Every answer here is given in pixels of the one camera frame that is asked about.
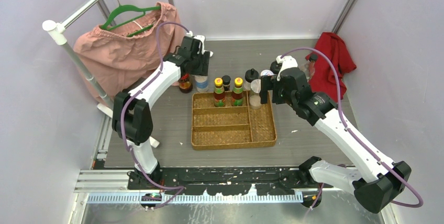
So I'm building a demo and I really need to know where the woven divided tray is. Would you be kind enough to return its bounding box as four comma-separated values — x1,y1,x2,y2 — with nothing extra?
191,92,277,150

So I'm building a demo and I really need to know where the small black cap bottle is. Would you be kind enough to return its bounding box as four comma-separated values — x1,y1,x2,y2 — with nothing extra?
221,75,231,91

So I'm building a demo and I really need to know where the silver lid tall glass jar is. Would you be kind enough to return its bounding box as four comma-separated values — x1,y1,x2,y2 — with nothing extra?
249,79,262,110

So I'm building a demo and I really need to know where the white garment rack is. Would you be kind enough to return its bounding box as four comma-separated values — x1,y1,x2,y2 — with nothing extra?
42,0,214,149

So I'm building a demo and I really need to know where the black lid spice grinder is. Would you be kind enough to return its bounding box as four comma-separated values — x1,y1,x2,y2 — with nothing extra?
243,69,259,91

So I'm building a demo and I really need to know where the white lid sauce jar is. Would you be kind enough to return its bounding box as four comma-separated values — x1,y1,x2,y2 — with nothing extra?
260,70,274,77

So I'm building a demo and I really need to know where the red cloth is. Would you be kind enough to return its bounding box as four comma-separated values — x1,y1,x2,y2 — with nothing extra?
309,32,357,102

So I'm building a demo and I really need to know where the red lid sauce jar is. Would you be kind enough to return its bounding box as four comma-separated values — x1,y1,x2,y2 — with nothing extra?
178,73,193,94

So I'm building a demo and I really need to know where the yellow cap sauce bottle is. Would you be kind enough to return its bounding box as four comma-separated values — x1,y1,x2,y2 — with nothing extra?
213,77,226,107
231,77,243,106

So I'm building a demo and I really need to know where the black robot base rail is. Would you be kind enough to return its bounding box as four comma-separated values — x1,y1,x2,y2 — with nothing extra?
127,167,327,207

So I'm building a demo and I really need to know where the green clothes hanger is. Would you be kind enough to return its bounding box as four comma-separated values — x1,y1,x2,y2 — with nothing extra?
99,0,162,38

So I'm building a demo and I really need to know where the pink skirt garment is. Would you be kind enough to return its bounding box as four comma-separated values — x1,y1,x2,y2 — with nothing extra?
73,2,185,98

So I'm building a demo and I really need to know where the clear vinegar bottle red label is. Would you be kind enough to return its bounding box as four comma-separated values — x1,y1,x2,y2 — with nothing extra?
300,53,318,81

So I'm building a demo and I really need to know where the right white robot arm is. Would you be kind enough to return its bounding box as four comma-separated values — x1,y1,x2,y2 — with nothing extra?
260,56,412,214

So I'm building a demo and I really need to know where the silver lid pepper jar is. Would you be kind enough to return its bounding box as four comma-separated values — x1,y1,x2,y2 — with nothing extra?
194,75,208,93

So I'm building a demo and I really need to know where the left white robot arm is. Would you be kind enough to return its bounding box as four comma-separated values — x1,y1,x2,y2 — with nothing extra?
112,33,212,189

